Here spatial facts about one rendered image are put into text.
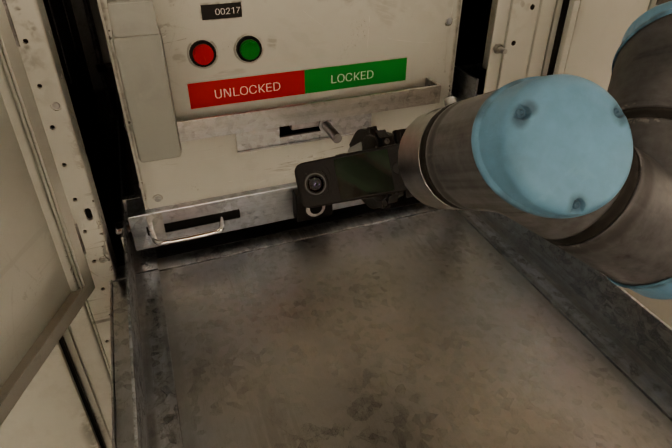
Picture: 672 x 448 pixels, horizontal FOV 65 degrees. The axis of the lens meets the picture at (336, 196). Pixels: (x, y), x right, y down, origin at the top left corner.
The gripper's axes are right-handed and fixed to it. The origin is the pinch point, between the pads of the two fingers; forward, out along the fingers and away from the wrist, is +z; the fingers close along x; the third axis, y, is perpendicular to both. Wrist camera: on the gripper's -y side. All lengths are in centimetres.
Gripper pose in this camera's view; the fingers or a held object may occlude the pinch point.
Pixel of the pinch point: (347, 171)
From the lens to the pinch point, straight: 66.5
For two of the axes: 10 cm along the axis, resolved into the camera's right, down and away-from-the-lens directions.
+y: 9.4, -1.9, 3.0
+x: -1.8, -9.8, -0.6
